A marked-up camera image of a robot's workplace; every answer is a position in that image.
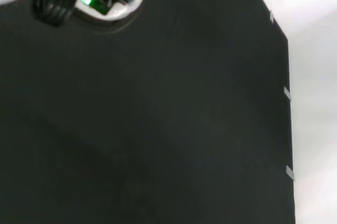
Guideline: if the black bench cloth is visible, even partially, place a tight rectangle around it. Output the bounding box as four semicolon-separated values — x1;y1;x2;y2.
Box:
0;0;297;224

